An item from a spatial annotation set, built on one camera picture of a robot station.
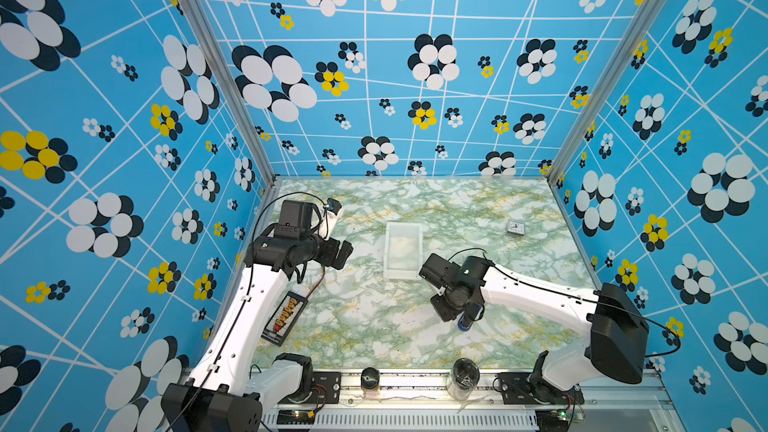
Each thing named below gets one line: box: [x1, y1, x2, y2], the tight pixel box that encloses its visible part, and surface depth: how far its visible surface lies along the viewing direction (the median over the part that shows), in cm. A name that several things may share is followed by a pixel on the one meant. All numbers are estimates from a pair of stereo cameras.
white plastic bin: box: [383, 222, 423, 280], surface depth 99 cm
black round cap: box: [360, 367, 380, 389], surface depth 68 cm
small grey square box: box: [507, 218, 525, 236], surface depth 104 cm
